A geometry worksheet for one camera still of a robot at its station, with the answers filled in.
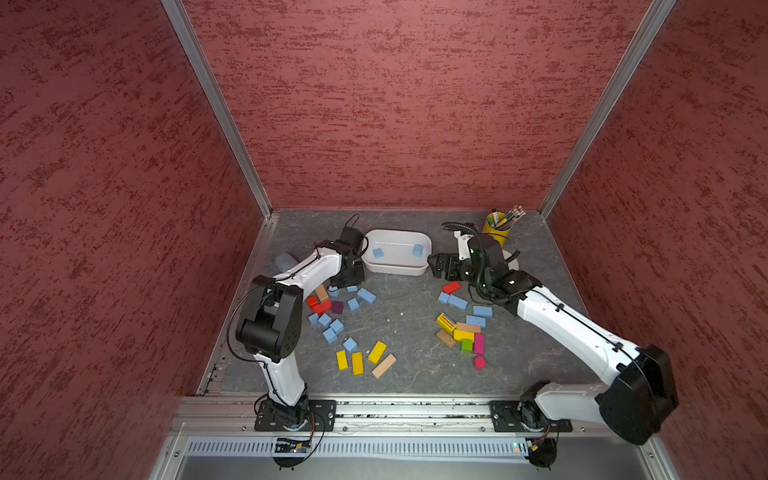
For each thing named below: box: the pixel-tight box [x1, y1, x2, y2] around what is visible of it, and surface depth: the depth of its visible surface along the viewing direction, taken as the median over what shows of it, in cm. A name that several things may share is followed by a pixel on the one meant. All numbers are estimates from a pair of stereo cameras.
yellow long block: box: [368, 340, 388, 365], surface depth 85 cm
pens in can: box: [487, 205, 526, 231], surface depth 102 cm
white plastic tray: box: [361, 229, 433, 276], surface depth 109 cm
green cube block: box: [461, 338, 473, 355], surface depth 86 cm
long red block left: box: [306, 295, 332, 315], surface depth 94 cm
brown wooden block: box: [436, 329, 456, 349], surface depth 89 cm
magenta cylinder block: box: [473, 356, 487, 371], surface depth 84 cm
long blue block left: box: [357, 287, 377, 304], surface depth 97 cm
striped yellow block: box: [436, 312, 457, 334], surface depth 90 cm
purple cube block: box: [332, 300, 344, 315], surface depth 96 cm
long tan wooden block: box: [371, 353, 397, 379], surface depth 83 cm
